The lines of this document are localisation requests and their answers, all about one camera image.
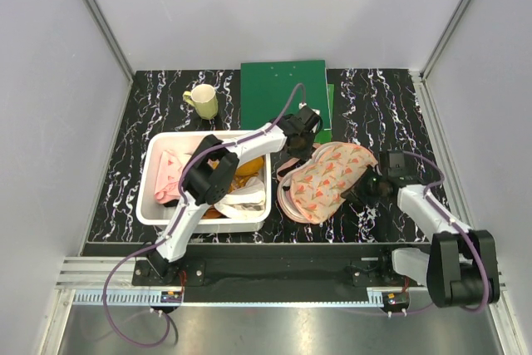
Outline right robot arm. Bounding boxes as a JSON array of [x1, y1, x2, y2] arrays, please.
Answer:
[[341, 167, 500, 312]]

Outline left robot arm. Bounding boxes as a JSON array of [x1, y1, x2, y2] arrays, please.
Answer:
[[146, 106, 323, 285]]

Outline orange bra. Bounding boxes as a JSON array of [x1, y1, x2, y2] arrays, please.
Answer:
[[203, 157, 264, 219]]

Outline white bra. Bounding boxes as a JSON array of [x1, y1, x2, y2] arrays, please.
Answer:
[[214, 177, 266, 220]]

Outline green folder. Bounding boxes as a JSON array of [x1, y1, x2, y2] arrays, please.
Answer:
[[240, 60, 333, 143]]

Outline pale green mug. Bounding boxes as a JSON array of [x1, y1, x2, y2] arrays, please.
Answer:
[[182, 84, 219, 120]]

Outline white plastic bin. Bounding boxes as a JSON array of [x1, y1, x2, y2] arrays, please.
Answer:
[[135, 131, 273, 234]]

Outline light pink floral garment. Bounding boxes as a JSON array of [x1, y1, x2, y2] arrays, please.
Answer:
[[154, 150, 191, 205]]

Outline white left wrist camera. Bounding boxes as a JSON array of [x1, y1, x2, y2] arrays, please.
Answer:
[[298, 102, 321, 116]]

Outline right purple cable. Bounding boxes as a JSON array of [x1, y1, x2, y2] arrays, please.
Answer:
[[398, 150, 500, 314]]

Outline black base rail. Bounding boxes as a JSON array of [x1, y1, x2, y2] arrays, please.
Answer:
[[132, 244, 413, 304]]

